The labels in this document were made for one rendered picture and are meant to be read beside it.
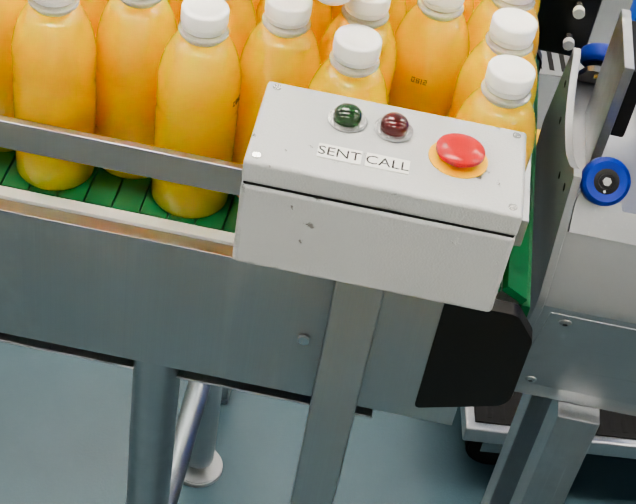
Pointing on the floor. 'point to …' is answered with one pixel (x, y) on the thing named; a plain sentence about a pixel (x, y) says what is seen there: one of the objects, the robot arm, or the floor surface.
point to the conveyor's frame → (215, 328)
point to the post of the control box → (336, 391)
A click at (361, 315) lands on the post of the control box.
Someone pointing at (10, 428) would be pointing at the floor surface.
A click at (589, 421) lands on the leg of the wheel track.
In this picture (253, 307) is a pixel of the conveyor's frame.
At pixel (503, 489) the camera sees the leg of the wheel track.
